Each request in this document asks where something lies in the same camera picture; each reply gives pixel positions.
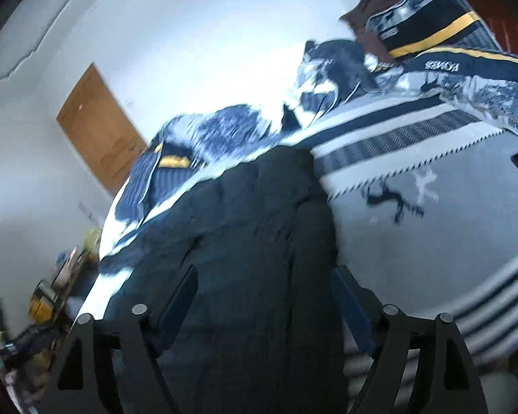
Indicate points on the blue striped bed sheet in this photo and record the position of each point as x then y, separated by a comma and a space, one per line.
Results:
424, 200

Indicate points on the brown wooden door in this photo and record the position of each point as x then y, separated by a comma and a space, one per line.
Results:
100, 131

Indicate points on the cluttered dark side table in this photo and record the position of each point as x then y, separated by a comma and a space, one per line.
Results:
26, 358

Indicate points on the yellow plastic bag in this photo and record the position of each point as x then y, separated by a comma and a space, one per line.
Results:
92, 241

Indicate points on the yellow jar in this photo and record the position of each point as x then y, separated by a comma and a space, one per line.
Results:
42, 302

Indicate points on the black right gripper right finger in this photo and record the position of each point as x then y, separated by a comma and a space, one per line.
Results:
446, 379

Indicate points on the lying HOMES pillow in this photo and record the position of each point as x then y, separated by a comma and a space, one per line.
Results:
482, 83

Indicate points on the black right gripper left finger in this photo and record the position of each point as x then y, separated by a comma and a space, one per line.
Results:
82, 379

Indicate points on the upright HOMES pillow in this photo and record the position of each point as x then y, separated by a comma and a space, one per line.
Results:
412, 26

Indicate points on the rumpled blue white duvet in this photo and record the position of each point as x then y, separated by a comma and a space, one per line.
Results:
330, 74

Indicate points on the black puffer jacket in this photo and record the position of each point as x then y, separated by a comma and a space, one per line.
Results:
263, 334

